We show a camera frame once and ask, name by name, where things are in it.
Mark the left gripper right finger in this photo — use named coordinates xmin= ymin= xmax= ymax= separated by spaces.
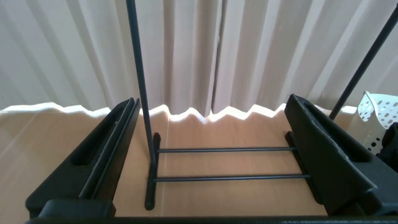
xmin=284 ymin=93 xmax=398 ymax=217

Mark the white laundry basket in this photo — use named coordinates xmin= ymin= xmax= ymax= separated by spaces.
xmin=347 ymin=90 xmax=398 ymax=156

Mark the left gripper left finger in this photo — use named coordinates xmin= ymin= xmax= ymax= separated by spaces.
xmin=25 ymin=98 xmax=141 ymax=218

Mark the black clothes rack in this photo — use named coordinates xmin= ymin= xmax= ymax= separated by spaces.
xmin=126 ymin=0 xmax=398 ymax=211

